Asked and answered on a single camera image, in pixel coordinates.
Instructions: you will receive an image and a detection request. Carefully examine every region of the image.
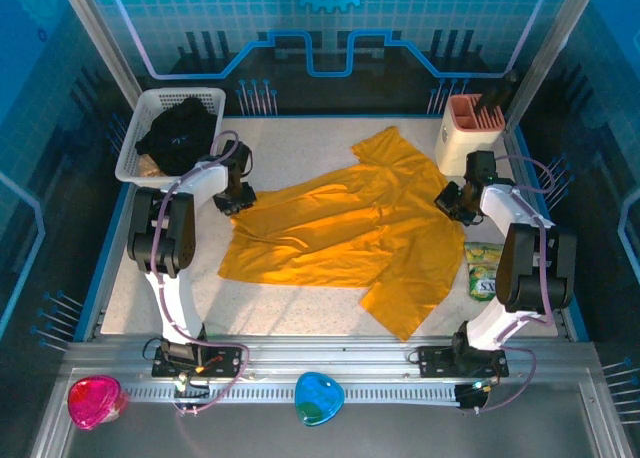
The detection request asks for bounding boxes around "pink heart-shaped container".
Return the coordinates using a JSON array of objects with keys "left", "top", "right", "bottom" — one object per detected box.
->
[{"left": 67, "top": 375, "right": 130, "bottom": 432}]

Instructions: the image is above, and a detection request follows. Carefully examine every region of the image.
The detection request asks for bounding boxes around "slotted grey cable duct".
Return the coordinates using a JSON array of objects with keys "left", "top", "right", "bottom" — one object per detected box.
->
[{"left": 122, "top": 385, "right": 461, "bottom": 405}]

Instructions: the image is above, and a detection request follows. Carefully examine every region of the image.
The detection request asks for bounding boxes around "yellow t-shirt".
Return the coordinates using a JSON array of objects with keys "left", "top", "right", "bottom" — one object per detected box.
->
[{"left": 217, "top": 125, "right": 467, "bottom": 342}]

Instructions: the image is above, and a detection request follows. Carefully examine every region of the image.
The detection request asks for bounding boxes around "aluminium extrusion rail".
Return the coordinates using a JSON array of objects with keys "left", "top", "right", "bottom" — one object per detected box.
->
[{"left": 62, "top": 335, "right": 601, "bottom": 380}]

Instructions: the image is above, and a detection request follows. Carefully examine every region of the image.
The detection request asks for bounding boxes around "green snack bag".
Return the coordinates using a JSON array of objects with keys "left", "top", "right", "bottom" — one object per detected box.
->
[{"left": 464, "top": 241, "right": 504, "bottom": 302}]

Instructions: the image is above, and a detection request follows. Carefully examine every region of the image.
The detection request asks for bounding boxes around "blue heart-shaped container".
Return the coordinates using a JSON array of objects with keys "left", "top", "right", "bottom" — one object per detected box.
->
[{"left": 293, "top": 371, "right": 345, "bottom": 428}]

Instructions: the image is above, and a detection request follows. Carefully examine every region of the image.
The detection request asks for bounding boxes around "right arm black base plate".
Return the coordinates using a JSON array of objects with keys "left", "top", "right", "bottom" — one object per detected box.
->
[{"left": 417, "top": 345, "right": 510, "bottom": 379}]

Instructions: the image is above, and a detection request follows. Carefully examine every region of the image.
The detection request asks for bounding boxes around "black t-shirt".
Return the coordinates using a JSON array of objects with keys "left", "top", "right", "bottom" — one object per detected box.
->
[{"left": 134, "top": 96, "right": 219, "bottom": 177}]

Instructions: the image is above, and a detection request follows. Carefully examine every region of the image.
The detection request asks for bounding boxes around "black utensil handle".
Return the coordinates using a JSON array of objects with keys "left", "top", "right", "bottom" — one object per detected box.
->
[{"left": 477, "top": 67, "right": 519, "bottom": 117}]

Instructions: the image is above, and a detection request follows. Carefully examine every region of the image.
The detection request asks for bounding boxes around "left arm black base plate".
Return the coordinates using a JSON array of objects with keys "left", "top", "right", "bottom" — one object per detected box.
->
[{"left": 151, "top": 346, "right": 245, "bottom": 379}]

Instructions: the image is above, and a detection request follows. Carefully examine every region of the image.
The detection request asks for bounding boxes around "aluminium frame post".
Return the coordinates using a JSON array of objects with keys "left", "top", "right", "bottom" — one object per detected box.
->
[
  {"left": 54, "top": 0, "right": 146, "bottom": 110},
  {"left": 503, "top": 0, "right": 604, "bottom": 134}
]

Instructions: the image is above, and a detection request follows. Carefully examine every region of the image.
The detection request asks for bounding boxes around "cream utensil holder orange insert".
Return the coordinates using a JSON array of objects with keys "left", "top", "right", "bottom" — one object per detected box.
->
[{"left": 433, "top": 93, "right": 506, "bottom": 175}]

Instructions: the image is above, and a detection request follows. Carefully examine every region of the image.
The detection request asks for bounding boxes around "tan cloth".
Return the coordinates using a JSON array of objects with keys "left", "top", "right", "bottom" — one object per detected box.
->
[{"left": 138, "top": 152, "right": 201, "bottom": 178}]

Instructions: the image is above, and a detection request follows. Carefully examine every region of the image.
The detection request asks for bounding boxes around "small black controller box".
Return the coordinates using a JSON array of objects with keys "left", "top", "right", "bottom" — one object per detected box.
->
[
  {"left": 173, "top": 375, "right": 211, "bottom": 402},
  {"left": 454, "top": 381, "right": 489, "bottom": 411}
]

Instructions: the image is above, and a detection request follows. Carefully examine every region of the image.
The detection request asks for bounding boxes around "white plastic laundry basket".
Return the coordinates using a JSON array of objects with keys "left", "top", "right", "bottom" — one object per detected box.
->
[{"left": 114, "top": 86, "right": 227, "bottom": 192}]

